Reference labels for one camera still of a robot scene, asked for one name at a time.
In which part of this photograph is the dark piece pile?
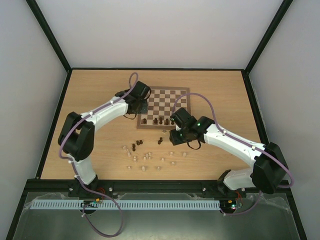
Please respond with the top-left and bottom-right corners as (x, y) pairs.
(157, 137), (163, 145)

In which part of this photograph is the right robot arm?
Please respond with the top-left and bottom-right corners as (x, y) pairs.
(169, 108), (289, 196)

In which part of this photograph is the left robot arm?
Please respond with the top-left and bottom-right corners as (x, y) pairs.
(58, 81), (151, 192)

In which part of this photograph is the wooden chess board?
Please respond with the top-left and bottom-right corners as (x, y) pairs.
(136, 86), (191, 131)

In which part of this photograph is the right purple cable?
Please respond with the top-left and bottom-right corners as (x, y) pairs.
(172, 92), (294, 217)

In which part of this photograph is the purple cable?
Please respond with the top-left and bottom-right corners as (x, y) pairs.
(58, 72), (140, 237)
(172, 92), (294, 217)

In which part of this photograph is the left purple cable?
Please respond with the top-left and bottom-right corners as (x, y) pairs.
(58, 72), (140, 237)

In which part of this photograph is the light blue slotted cable duct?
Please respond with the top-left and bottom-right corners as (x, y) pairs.
(30, 199), (221, 211)

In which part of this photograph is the black aluminium frame rail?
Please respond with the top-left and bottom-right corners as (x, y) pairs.
(24, 178), (291, 198)

